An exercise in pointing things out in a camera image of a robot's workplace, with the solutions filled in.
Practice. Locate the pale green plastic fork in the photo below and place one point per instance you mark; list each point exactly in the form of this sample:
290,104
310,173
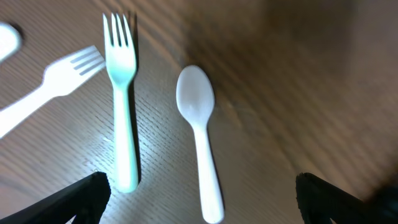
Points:
121,66

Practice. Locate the white spoon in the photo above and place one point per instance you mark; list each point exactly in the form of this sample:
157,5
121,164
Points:
195,102

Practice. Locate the white fork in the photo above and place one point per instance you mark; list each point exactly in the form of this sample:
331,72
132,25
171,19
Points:
61,78
11,41

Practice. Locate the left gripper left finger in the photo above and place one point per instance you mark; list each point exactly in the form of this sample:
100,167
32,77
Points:
82,202

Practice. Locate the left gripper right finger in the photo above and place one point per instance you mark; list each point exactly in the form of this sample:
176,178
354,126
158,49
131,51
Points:
321,202

